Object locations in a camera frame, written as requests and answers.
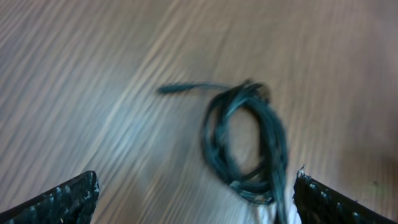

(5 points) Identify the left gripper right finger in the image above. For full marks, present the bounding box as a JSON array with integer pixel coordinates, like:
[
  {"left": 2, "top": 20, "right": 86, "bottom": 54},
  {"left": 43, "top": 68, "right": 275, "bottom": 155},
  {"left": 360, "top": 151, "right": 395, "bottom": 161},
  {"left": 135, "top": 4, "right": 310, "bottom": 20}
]
[{"left": 294, "top": 168, "right": 397, "bottom": 224}]

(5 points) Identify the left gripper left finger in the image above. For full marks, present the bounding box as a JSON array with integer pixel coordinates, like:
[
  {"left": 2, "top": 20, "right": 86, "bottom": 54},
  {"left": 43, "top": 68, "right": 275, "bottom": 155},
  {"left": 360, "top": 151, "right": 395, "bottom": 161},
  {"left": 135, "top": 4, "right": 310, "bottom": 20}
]
[{"left": 1, "top": 170, "right": 100, "bottom": 224}]

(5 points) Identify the black cable bundle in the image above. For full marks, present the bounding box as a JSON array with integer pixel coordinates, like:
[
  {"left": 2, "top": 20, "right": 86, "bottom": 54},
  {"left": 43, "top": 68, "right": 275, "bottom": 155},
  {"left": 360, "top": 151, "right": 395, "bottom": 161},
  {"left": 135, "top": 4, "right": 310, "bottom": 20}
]
[{"left": 157, "top": 78, "right": 290, "bottom": 224}]

